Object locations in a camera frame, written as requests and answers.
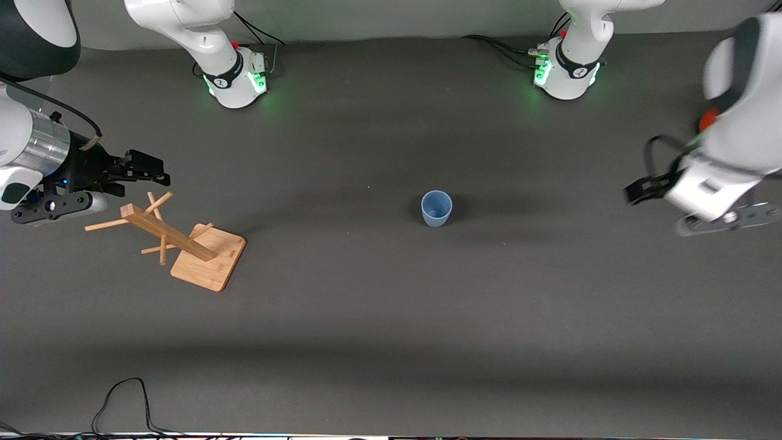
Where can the light blue cup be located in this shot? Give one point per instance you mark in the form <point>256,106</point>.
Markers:
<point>437,217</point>

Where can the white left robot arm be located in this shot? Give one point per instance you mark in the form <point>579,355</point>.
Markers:
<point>745,140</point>

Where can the wooden cup rack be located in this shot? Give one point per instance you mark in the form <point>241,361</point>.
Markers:
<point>208,263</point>

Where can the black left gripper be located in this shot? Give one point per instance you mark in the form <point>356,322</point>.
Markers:
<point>643,189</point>

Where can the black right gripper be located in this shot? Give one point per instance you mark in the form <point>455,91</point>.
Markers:
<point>90,168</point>

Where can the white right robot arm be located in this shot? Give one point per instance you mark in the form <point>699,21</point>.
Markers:
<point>183,24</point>

